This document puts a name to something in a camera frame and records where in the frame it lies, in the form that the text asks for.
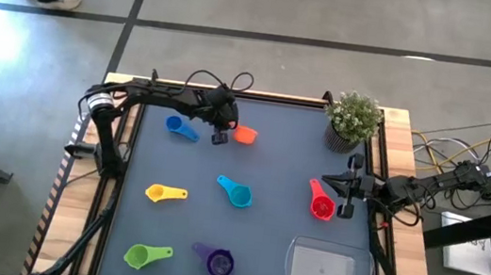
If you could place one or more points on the orange measuring cup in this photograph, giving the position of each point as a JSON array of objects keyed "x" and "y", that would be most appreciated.
[{"x": 245, "y": 135}]

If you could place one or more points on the teal measuring cup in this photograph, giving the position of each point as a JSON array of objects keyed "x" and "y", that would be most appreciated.
[{"x": 240, "y": 196}]

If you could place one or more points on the white paper sheet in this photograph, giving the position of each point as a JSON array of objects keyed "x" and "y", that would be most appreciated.
[{"x": 467, "y": 257}]

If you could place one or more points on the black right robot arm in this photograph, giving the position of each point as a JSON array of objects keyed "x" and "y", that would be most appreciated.
[{"x": 439, "y": 184}]

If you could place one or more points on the blue measuring cup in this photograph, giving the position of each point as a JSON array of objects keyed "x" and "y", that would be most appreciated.
[{"x": 175, "y": 123}]

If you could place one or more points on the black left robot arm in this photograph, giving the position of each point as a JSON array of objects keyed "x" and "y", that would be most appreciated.
[{"x": 156, "y": 95}]

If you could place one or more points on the yellow measuring cup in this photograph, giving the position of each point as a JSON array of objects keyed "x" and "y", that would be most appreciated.
[{"x": 156, "y": 192}]

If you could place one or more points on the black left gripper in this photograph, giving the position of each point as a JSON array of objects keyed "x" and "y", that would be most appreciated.
[{"x": 218, "y": 105}]

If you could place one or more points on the potted plant in ribbed pot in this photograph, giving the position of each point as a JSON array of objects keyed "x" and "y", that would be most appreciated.
[{"x": 352, "y": 118}]

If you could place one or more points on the striped hazard tape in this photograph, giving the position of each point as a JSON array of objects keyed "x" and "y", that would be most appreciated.
[{"x": 51, "y": 207}]

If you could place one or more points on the clear plastic basket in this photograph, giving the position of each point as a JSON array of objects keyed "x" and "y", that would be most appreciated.
[{"x": 323, "y": 271}]

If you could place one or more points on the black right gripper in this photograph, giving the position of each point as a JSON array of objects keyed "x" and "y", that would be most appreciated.
[{"x": 365, "y": 186}]

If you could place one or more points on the grey-blue table mat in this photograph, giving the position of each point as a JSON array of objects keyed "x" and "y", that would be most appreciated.
[{"x": 270, "y": 169}]

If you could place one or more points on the green measuring cup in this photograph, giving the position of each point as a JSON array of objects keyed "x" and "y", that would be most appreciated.
[{"x": 137, "y": 256}]

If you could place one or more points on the purple measuring cup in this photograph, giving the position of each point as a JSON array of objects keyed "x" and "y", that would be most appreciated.
[{"x": 220, "y": 263}]

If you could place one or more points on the black metal beam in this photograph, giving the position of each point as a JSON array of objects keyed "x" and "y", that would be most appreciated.
[{"x": 466, "y": 230}]

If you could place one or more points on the red measuring cup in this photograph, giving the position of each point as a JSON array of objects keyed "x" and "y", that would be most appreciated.
[{"x": 322, "y": 208}]

